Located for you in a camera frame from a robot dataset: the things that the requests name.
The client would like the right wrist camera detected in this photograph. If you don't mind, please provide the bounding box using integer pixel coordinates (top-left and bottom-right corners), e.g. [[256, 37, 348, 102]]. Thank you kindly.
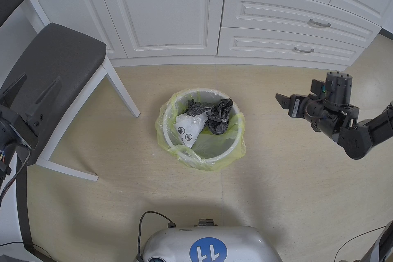
[[310, 79, 326, 99]]

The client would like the dark grey plastic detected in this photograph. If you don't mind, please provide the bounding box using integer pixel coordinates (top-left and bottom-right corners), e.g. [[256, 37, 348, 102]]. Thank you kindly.
[[187, 99, 213, 117]]

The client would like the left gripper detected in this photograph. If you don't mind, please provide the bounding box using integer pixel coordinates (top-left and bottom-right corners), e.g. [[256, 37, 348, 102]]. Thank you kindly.
[[0, 72, 61, 181]]

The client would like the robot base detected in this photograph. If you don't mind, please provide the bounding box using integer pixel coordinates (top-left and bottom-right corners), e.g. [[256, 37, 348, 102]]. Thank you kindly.
[[142, 218, 281, 262]]

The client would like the black plastic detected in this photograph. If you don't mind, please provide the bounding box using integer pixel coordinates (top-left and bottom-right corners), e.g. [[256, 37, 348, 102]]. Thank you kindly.
[[205, 98, 234, 135]]

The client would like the yellow plastic bag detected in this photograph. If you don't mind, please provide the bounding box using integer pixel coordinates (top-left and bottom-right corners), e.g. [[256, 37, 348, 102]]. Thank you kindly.
[[154, 87, 247, 171]]

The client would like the white printed wrapper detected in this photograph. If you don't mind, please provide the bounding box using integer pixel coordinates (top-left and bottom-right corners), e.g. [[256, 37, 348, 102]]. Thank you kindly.
[[174, 113, 208, 148]]

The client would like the black cable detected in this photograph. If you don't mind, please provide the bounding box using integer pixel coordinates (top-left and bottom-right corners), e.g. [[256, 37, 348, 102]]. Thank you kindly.
[[0, 241, 57, 262], [138, 211, 176, 261], [334, 225, 387, 261]]

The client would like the white trash bin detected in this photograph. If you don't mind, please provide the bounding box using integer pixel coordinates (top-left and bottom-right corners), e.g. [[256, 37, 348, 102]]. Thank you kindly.
[[162, 87, 244, 160]]

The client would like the white chair grey seat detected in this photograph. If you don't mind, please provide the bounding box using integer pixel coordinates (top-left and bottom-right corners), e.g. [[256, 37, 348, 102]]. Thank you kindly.
[[0, 0, 141, 182]]

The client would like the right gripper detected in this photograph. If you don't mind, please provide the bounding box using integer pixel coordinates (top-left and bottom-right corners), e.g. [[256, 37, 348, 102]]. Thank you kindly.
[[288, 94, 323, 124]]

